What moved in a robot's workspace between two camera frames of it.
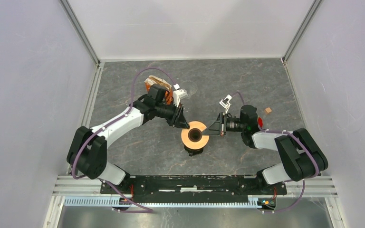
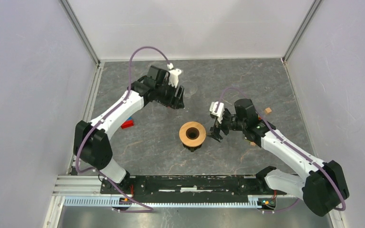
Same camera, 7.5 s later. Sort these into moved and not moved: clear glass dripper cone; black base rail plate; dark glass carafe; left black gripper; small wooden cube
Moved: left black gripper; dark glass carafe
Not moved: small wooden cube; black base rail plate; clear glass dripper cone
